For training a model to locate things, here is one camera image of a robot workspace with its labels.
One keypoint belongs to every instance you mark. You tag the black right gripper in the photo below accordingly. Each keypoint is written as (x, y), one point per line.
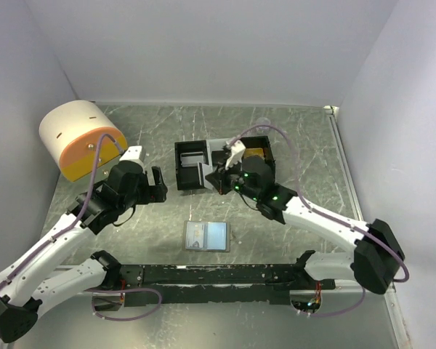
(218, 180)

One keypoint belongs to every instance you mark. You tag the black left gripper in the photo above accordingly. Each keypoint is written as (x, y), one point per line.
(155, 193)

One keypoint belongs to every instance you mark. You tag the silver card black stripe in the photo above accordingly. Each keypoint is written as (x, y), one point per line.
(204, 170)

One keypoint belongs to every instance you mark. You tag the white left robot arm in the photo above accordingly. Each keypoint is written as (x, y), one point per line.
(27, 291)

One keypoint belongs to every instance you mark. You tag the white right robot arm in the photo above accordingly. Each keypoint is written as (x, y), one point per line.
(289, 207)

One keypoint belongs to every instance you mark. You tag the silver cards stack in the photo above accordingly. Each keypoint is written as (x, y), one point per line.
(191, 159)

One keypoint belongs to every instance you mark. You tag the gold cards stack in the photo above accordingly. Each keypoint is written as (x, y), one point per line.
(249, 152)

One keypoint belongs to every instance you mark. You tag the white VIP card in holder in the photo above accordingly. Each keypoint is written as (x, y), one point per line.
(195, 235)

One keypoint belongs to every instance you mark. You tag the black left tray compartment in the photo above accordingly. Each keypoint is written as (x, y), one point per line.
(187, 178)

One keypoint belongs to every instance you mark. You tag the black tray compartment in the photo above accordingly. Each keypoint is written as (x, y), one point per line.
(267, 152)
(187, 178)

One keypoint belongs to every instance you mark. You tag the white middle tray compartment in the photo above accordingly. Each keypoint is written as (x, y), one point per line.
(216, 157)

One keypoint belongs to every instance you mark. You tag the black right tray compartment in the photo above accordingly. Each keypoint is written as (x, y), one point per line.
(267, 152)

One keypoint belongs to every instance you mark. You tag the small clear plastic cup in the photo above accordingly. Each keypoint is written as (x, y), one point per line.
(263, 125)

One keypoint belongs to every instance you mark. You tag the white orange yellow drawer cabinet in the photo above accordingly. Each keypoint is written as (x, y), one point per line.
(71, 133)

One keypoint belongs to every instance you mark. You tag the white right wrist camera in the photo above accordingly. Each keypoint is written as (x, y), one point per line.
(236, 151)

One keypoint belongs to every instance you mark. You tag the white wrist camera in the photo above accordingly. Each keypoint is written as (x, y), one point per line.
(135, 154)
(236, 151)

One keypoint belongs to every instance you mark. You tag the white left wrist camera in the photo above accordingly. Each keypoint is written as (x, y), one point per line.
(135, 154)

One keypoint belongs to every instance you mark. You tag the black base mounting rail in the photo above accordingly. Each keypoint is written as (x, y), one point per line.
(274, 284)

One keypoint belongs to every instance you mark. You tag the aluminium frame rail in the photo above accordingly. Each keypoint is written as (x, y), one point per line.
(374, 267)

